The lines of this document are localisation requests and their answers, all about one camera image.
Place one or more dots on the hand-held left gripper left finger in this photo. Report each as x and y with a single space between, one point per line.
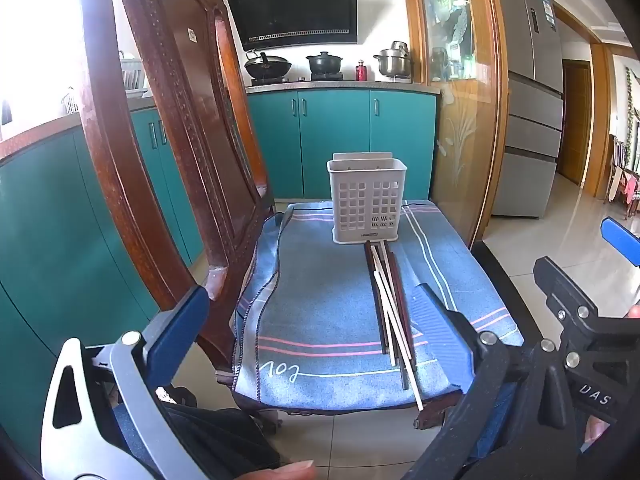
180 330

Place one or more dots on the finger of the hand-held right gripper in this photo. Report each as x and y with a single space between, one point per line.
620 240
560 285

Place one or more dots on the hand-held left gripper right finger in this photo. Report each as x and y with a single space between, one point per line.
445 340

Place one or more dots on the red-brown chopstick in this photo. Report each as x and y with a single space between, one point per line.
400 300

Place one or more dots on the cream chopstick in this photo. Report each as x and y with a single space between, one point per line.
386 325
416 385

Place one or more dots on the white plastic utensil basket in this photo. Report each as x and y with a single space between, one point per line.
350 200

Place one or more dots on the person's right hand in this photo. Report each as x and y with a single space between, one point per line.
595 432

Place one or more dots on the person's left hand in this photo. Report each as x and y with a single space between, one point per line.
285 471

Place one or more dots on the wooden dining chair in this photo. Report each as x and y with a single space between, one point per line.
617 180

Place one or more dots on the black chopstick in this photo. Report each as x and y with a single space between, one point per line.
372 270

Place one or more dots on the dark cloth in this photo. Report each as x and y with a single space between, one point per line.
215 440

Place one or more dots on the brown wooden door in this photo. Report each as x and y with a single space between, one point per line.
572 125

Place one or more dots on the blue striped cloth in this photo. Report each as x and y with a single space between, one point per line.
320 300

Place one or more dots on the silver refrigerator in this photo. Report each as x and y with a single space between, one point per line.
530 110

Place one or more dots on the teal side cabinets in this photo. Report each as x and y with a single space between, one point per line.
50 235

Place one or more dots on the wood-framed glass door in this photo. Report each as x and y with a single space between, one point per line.
460 135

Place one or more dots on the carved wooden chair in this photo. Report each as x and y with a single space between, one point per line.
165 110

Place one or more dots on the teal base cabinets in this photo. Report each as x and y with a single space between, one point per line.
330 135

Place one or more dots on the white dish rack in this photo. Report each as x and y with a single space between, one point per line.
131 77

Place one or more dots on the grey kitchen countertop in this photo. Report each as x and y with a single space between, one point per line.
350 87

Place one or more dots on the steel stock pot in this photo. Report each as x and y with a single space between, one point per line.
395 62

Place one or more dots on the black wok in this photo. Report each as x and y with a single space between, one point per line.
267 66

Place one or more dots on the black gas stove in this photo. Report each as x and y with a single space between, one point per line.
300 79

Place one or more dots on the red bottle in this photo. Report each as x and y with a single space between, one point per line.
360 71

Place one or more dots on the black cooking pot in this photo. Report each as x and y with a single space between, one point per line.
324 64

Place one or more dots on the black range hood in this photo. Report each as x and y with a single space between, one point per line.
290 10

